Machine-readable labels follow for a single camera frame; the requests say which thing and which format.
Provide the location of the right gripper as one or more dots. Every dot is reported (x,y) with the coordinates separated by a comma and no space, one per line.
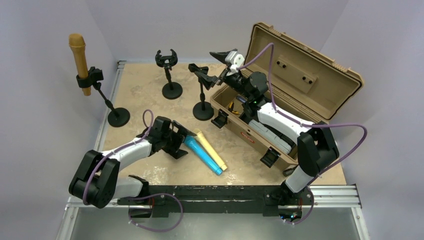
(208,80)

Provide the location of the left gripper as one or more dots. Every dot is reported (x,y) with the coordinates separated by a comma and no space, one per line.
(179,140)

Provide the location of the blue microphone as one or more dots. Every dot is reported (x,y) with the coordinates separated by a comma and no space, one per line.
(192,144)

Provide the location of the cream beige microphone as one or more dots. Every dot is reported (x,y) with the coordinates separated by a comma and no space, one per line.
(200,137)

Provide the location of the black stand with blue mic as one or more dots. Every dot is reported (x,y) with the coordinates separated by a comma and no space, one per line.
(202,110)

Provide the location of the black shock mount mic stand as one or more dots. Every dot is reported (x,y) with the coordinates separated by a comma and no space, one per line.
(171,90)

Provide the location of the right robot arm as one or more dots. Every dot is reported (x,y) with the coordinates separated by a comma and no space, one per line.
(316,147)

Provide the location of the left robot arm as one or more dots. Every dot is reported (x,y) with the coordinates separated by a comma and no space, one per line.
(96,181)

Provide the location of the black stand with brown mic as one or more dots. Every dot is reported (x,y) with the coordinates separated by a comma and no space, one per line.
(117,117)

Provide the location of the brown gold microphone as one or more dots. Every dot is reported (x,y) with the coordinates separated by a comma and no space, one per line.
(77,45)

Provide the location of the yellow black tool in case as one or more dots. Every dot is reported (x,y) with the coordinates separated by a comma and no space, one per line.
(231,108)

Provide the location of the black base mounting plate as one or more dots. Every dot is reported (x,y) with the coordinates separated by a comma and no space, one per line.
(267,200)

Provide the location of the tan plastic tool case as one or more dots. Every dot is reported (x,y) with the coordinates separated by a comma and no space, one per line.
(304,83)

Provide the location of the grey device in case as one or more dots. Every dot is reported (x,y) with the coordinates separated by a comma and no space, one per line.
(275,137)

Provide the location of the small black cylinder on table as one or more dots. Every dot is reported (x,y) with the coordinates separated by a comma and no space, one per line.
(289,171)

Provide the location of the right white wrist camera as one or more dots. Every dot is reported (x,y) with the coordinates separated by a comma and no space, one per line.
(233,60)

